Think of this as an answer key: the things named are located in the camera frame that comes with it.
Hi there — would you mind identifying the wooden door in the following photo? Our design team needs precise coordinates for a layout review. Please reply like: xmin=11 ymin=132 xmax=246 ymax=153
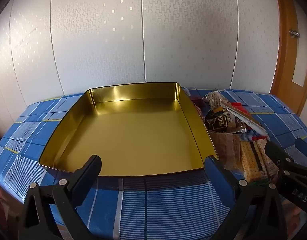
xmin=271 ymin=0 xmax=307 ymax=117

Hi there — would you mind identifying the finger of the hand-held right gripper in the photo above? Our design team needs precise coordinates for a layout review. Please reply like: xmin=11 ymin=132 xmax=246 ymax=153
xmin=265 ymin=141 xmax=296 ymax=167
xmin=294 ymin=138 xmax=307 ymax=161

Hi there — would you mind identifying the blue plaid cloth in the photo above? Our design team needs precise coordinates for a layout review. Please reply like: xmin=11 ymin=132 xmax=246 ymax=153
xmin=0 ymin=87 xmax=307 ymax=240

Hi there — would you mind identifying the long red snack packet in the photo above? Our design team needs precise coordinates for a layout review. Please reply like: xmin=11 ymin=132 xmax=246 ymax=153
xmin=231 ymin=102 xmax=254 ymax=115

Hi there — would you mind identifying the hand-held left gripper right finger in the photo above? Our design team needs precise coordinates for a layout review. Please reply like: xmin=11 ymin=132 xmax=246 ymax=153
xmin=204 ymin=155 xmax=287 ymax=240

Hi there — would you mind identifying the clear packet of brown snack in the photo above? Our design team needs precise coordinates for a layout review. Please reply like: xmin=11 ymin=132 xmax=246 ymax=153
xmin=203 ymin=91 xmax=231 ymax=113

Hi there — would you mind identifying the clear cracker packet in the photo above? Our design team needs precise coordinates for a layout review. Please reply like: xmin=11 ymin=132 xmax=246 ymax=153
xmin=240 ymin=141 xmax=265 ymax=183

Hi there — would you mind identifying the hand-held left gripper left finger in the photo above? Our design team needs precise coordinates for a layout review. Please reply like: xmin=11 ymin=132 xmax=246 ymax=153
xmin=18 ymin=154 xmax=102 ymax=240

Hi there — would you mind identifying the dark brown snack packet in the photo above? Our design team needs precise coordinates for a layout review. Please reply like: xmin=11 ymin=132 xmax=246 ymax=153
xmin=205 ymin=107 xmax=247 ymax=134

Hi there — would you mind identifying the gold tin box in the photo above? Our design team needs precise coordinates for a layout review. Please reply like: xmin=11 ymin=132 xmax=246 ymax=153
xmin=38 ymin=81 xmax=219 ymax=178

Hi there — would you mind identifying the clear packet of brown cake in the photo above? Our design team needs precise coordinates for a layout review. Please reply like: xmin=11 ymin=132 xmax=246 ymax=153
xmin=210 ymin=131 xmax=242 ymax=171

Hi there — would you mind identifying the long silver-edged snack packet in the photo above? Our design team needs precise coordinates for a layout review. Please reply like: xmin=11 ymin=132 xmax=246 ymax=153
xmin=220 ymin=101 xmax=268 ymax=137

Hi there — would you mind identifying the purple snack packet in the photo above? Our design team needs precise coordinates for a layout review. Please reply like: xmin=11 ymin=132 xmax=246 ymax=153
xmin=191 ymin=96 xmax=207 ymax=120

